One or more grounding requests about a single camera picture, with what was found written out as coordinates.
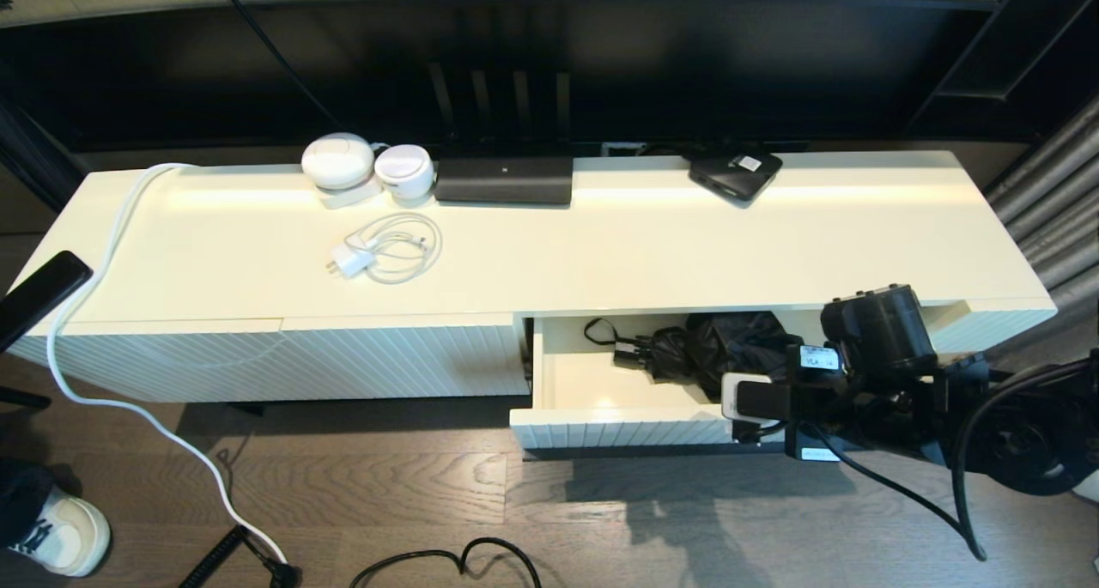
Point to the black set-top box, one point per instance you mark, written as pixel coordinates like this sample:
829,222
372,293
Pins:
730,174

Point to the black umbrella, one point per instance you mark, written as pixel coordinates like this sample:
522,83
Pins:
687,348

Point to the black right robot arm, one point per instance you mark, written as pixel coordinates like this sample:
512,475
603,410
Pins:
876,330

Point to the white charger plug adapter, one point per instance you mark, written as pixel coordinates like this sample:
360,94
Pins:
350,260

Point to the black glossy armrest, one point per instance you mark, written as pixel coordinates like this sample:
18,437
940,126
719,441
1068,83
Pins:
39,294

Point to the white sneaker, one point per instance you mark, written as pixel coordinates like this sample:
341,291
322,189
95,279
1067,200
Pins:
64,532

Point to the black router with antennas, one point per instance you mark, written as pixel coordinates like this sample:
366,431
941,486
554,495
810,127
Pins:
502,179

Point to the black television screen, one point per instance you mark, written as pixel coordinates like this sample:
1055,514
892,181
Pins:
687,64

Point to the black chair leg bar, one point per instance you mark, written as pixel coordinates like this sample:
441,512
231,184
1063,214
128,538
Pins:
21,397

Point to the white tv cabinet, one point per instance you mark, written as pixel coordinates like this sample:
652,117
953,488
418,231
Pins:
343,262

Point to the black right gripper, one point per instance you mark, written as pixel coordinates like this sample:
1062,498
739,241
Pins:
828,408

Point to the small white round device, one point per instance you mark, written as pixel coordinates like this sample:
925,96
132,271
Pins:
403,171

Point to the grey curtain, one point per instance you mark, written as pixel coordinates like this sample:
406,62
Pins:
1047,193

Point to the dark trouser leg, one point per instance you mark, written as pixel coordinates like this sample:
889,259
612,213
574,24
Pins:
19,502

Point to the white fluted drawer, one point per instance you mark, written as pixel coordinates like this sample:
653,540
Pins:
592,399

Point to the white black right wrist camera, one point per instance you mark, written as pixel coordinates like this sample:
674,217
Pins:
755,399

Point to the large white dome device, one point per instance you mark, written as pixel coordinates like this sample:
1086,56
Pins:
336,160

